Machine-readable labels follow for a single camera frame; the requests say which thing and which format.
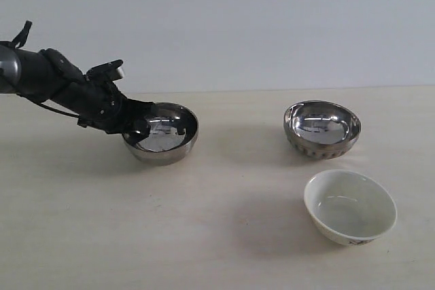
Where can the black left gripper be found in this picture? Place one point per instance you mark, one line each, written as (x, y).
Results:
(104, 107)

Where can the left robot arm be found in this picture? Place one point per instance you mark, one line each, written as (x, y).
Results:
(28, 74)

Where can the white ceramic floral bowl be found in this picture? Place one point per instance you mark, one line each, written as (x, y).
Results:
(348, 208)

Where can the smooth stainless steel bowl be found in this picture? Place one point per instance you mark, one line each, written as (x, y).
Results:
(174, 131)

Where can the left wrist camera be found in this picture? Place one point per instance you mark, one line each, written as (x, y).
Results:
(109, 71)

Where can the ribbed stainless steel bowl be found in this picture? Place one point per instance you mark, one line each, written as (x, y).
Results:
(321, 130)

